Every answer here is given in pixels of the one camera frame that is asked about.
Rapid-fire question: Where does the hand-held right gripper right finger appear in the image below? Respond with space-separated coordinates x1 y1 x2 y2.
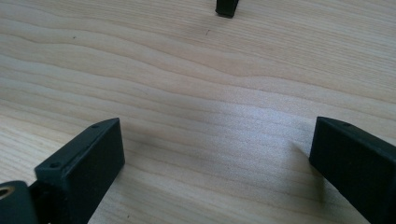
308 116 396 224

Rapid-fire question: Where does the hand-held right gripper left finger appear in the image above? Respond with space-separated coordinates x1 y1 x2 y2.
29 117 126 224

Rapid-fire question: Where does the small black shelf table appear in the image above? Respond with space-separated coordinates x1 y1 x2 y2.
215 0 240 19

